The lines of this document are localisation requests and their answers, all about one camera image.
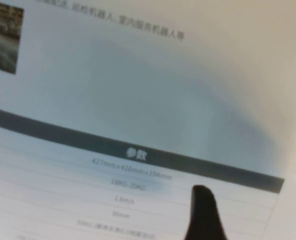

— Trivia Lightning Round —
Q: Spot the white product catalogue book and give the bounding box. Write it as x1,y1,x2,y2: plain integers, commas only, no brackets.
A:
0,0,296,240

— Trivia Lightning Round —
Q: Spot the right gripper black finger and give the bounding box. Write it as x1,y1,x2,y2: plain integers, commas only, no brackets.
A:
183,184,229,240

